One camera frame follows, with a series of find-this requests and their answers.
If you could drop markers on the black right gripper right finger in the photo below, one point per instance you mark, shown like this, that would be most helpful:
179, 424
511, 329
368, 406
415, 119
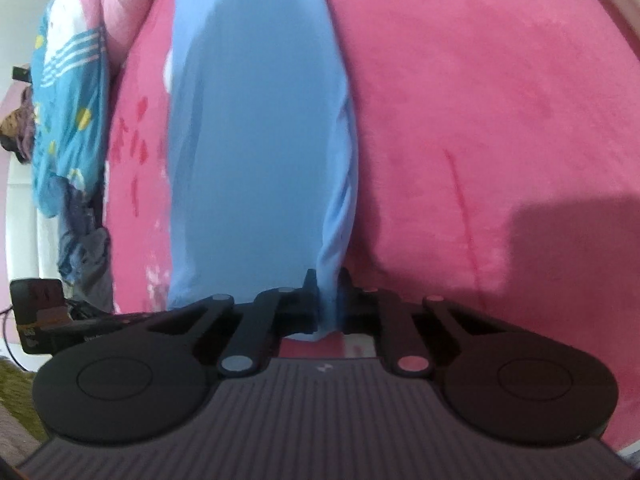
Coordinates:
382, 315

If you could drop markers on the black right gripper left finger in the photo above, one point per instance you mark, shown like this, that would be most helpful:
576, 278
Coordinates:
273, 315

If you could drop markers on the blue garment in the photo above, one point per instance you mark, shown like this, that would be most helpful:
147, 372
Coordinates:
262, 150

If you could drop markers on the purple brown clothes pile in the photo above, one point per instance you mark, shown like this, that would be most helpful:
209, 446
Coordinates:
18, 129

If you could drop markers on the denim jeans pile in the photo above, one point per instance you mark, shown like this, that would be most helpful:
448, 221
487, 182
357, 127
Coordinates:
84, 247

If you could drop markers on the blue cartoon blanket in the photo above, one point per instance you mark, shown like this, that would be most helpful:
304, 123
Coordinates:
70, 90

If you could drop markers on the pink floral bed sheet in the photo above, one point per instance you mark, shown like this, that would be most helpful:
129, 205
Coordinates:
498, 165

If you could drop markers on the pink grey floral quilt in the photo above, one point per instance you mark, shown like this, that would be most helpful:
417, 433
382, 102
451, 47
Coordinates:
110, 5

